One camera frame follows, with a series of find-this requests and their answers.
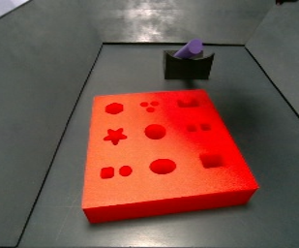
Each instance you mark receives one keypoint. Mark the purple cylinder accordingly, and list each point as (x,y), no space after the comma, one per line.
(189,50)

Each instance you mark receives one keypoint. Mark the red foam shape-sorting block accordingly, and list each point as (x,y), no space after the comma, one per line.
(161,157)

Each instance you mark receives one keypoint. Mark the black curved cradle stand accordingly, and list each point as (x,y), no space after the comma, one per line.
(193,68)

